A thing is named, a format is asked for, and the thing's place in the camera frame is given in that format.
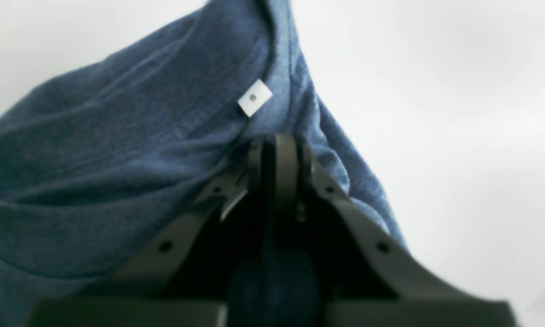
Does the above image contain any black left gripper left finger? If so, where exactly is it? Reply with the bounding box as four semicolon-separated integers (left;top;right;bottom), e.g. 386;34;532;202
30;139;264;327

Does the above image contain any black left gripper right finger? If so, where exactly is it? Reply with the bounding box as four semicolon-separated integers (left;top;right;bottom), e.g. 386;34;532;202
275;134;517;327

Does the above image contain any dark blue t-shirt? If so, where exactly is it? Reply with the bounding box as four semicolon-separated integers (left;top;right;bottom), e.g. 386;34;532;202
0;0;407;327

